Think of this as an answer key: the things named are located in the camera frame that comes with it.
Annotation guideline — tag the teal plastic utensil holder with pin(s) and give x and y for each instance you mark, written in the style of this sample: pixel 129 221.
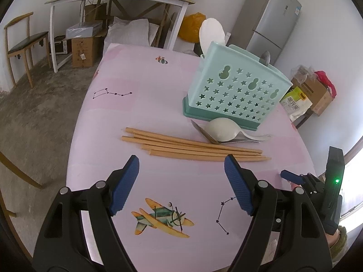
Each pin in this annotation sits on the teal plastic utensil holder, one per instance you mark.
pixel 227 96

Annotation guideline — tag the curved wooden chair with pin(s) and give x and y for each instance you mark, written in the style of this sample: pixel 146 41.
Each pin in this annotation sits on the curved wooden chair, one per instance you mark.
pixel 19 172

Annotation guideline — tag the clear plastic bag in box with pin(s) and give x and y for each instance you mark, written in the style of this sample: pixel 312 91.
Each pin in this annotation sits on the clear plastic bag in box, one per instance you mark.
pixel 302 72

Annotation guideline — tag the cardboard box under desk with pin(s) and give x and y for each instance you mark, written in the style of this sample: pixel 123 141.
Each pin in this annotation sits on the cardboard box under desk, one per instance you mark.
pixel 85 51

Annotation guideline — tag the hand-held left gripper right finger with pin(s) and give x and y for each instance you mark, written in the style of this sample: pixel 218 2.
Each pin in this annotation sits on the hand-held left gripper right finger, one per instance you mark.
pixel 238 181

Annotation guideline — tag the yellow plastic bag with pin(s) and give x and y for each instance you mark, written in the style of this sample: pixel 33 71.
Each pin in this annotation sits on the yellow plastic bag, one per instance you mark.
pixel 190 27

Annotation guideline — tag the person's right forearm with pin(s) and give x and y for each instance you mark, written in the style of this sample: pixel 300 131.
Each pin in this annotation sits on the person's right forearm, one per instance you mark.
pixel 340 246

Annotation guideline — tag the silver refrigerator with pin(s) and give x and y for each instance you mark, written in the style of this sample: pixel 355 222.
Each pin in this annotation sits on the silver refrigerator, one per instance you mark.
pixel 269 14

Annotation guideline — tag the dark wooden stool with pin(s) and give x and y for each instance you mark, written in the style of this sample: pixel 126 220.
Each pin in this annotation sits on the dark wooden stool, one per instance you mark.
pixel 303 119

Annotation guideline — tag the white rice paddle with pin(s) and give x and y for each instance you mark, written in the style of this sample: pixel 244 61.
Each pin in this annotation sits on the white rice paddle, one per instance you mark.
pixel 211 32

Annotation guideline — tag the white and yellow rice bag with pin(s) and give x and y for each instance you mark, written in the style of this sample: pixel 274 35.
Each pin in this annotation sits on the white and yellow rice bag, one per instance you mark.
pixel 295 102

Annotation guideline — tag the white woven sack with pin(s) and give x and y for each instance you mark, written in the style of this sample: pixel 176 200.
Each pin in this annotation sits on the white woven sack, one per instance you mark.
pixel 127 31

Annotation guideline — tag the white microwave oven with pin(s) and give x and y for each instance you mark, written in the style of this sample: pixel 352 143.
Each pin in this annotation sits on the white microwave oven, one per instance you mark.
pixel 61 48

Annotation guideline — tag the white ladle spoon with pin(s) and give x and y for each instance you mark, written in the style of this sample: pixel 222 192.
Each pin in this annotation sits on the white ladle spoon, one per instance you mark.
pixel 224 130

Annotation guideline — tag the large cardboard box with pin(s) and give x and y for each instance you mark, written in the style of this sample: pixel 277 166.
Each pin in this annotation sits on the large cardboard box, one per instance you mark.
pixel 314 93

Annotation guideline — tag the red plastic bag in box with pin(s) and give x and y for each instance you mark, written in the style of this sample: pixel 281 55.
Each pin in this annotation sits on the red plastic bag in box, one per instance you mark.
pixel 323 78

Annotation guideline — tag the wooden chair with dark seat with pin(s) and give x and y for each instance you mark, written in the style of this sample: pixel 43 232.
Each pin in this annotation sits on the wooden chair with dark seat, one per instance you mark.
pixel 25 41

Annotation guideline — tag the metal spoon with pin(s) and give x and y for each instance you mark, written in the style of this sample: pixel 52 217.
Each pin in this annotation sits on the metal spoon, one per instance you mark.
pixel 200 130
pixel 266 56

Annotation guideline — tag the grey flat box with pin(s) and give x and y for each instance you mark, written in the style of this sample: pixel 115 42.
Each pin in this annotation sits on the grey flat box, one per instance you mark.
pixel 83 29

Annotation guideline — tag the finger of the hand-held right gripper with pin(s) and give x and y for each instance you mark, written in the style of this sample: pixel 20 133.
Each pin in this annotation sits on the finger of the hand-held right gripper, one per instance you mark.
pixel 289 175

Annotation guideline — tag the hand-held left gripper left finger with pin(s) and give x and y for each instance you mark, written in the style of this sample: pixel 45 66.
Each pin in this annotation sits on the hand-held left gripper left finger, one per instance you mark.
pixel 124 187

